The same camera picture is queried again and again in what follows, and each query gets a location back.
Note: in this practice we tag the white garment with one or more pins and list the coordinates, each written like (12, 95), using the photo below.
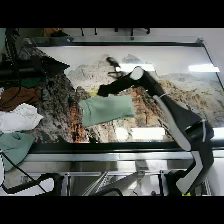
(20, 118)

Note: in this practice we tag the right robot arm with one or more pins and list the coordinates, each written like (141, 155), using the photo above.
(181, 116)

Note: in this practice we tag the black garment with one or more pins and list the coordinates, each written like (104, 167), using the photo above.
(53, 65)

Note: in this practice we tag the silver frame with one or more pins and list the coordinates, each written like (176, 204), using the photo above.
(100, 157)

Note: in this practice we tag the light green shirt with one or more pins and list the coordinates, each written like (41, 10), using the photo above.
(106, 110)

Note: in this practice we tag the brown garment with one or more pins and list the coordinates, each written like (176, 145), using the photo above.
(18, 97)

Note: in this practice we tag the dark green garment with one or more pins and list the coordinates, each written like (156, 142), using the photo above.
(31, 82)

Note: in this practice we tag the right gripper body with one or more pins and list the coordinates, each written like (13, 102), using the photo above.
(106, 90)

